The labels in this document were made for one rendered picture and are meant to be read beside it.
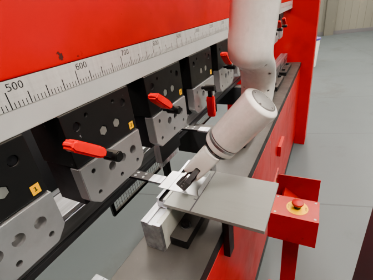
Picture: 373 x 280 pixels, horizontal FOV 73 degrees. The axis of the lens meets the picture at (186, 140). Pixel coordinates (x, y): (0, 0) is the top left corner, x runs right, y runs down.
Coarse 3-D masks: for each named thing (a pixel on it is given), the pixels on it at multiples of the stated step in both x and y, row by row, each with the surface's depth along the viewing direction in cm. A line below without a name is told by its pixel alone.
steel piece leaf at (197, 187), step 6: (180, 174) 78; (204, 180) 70; (174, 186) 73; (192, 186) 72; (198, 186) 72; (204, 186) 71; (180, 192) 70; (186, 192) 70; (192, 192) 70; (198, 192) 67
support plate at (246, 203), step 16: (224, 176) 75; (240, 176) 74; (176, 192) 71; (208, 192) 69; (224, 192) 68; (240, 192) 67; (256, 192) 67; (272, 192) 66; (176, 208) 66; (192, 208) 64; (208, 208) 64; (224, 208) 63; (240, 208) 62; (256, 208) 62; (240, 224) 58; (256, 224) 57
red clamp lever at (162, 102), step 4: (148, 96) 48; (152, 96) 48; (156, 96) 48; (160, 96) 49; (152, 100) 49; (156, 100) 48; (160, 100) 49; (164, 100) 50; (168, 100) 52; (156, 104) 51; (160, 104) 50; (164, 104) 51; (168, 104) 52; (172, 104) 53; (164, 108) 53; (168, 108) 52; (172, 108) 54; (176, 108) 55; (180, 108) 56; (168, 112) 56; (172, 112) 55; (176, 112) 55; (180, 112) 56
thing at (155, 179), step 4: (136, 172) 81; (140, 172) 81; (144, 172) 81; (132, 176) 80; (136, 176) 79; (140, 176) 79; (144, 176) 79; (148, 176) 78; (152, 176) 78; (156, 176) 78; (160, 176) 78; (164, 176) 77; (140, 180) 78; (144, 180) 77; (148, 180) 77; (152, 180) 76; (156, 180) 76; (160, 180) 76
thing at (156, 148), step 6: (174, 138) 70; (168, 144) 67; (174, 144) 70; (156, 150) 65; (162, 150) 65; (168, 150) 68; (174, 150) 71; (156, 156) 66; (162, 156) 65; (168, 156) 68; (162, 162) 66
